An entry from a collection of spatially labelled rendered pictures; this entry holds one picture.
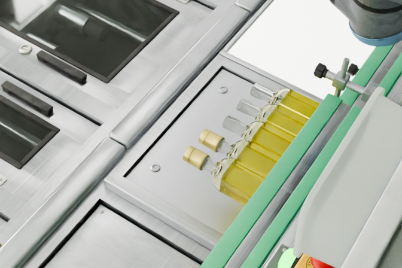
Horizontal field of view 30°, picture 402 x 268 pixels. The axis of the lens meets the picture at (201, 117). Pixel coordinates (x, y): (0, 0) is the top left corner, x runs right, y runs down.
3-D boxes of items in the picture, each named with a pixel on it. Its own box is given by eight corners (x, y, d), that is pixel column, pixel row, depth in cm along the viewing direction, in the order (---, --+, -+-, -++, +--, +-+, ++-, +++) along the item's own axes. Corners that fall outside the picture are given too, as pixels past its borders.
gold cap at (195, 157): (203, 171, 153) (185, 161, 154) (211, 156, 153) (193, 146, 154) (198, 169, 149) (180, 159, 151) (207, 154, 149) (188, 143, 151)
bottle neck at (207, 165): (218, 167, 152) (198, 157, 154) (219, 159, 150) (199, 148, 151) (210, 177, 150) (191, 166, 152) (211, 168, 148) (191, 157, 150)
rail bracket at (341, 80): (365, 126, 154) (311, 100, 158) (383, 70, 141) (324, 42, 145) (358, 136, 152) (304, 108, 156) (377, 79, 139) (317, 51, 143)
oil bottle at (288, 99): (364, 142, 160) (276, 99, 167) (369, 125, 156) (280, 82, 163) (352, 160, 157) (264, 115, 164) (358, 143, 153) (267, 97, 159)
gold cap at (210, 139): (226, 134, 154) (208, 124, 156) (217, 143, 152) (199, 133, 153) (223, 146, 157) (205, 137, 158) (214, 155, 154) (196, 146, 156)
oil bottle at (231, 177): (313, 218, 147) (221, 167, 154) (319, 202, 143) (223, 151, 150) (300, 238, 144) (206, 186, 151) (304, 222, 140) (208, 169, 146)
